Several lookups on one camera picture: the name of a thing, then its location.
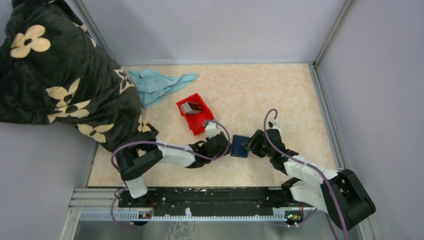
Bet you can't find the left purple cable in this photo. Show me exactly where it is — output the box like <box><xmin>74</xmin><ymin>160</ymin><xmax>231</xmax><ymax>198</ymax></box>
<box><xmin>110</xmin><ymin>119</ymin><xmax>232</xmax><ymax>229</ymax></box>

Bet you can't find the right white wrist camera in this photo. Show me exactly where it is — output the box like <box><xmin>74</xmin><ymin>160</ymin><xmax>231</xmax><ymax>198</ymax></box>
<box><xmin>268</xmin><ymin>120</ymin><xmax>281</xmax><ymax>131</ymax></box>

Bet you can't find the light blue cloth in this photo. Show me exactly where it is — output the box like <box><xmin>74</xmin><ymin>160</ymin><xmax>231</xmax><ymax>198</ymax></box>
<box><xmin>127</xmin><ymin>68</ymin><xmax>198</xmax><ymax>108</ymax></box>

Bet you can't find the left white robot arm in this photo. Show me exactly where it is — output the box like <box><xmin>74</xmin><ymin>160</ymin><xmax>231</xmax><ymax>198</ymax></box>
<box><xmin>111</xmin><ymin>132</ymin><xmax>231</xmax><ymax>207</ymax></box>

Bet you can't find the cards stack in bin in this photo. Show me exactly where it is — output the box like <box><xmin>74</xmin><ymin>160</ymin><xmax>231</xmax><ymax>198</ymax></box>
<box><xmin>181</xmin><ymin>102</ymin><xmax>203</xmax><ymax>115</ymax></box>

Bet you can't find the navy leather card holder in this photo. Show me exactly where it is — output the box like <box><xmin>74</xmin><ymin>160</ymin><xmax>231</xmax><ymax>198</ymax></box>
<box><xmin>230</xmin><ymin>134</ymin><xmax>249</xmax><ymax>158</ymax></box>

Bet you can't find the purple cable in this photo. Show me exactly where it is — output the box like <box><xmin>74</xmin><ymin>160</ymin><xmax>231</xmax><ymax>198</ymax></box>
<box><xmin>263</xmin><ymin>108</ymin><xmax>350</xmax><ymax>240</ymax></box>
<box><xmin>110</xmin><ymin>119</ymin><xmax>232</xmax><ymax>229</ymax></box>

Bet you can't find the aluminium frame post right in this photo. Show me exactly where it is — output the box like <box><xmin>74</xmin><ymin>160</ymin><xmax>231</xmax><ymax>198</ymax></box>
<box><xmin>313</xmin><ymin>0</ymin><xmax>357</xmax><ymax>69</ymax></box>

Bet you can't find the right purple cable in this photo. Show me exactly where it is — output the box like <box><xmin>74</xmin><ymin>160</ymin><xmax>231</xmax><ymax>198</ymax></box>
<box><xmin>263</xmin><ymin>108</ymin><xmax>350</xmax><ymax>240</ymax></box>

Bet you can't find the aluminium frame post left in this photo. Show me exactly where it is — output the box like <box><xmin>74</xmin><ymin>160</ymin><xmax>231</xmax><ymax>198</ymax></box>
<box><xmin>73</xmin><ymin>0</ymin><xmax>119</xmax><ymax>63</ymax></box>

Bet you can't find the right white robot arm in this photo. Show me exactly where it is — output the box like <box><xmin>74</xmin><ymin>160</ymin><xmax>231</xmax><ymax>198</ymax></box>
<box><xmin>241</xmin><ymin>129</ymin><xmax>376</xmax><ymax>230</ymax></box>

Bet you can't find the aluminium frame post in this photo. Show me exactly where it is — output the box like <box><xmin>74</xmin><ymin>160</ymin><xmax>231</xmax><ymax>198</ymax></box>
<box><xmin>313</xmin><ymin>0</ymin><xmax>357</xmax><ymax>69</ymax></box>
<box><xmin>73</xmin><ymin>0</ymin><xmax>119</xmax><ymax>63</ymax></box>

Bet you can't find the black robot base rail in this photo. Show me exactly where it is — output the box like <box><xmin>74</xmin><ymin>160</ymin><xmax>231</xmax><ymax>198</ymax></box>
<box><xmin>115</xmin><ymin>187</ymin><xmax>310</xmax><ymax>227</ymax></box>

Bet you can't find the red plastic bin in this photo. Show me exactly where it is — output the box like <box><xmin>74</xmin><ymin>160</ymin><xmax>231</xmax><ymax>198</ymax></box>
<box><xmin>176</xmin><ymin>93</ymin><xmax>215</xmax><ymax>136</ymax></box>

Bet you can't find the black floral fleece blanket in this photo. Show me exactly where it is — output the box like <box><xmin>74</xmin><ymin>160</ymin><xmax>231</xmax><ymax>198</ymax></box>
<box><xmin>0</xmin><ymin>0</ymin><xmax>158</xmax><ymax>152</ymax></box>

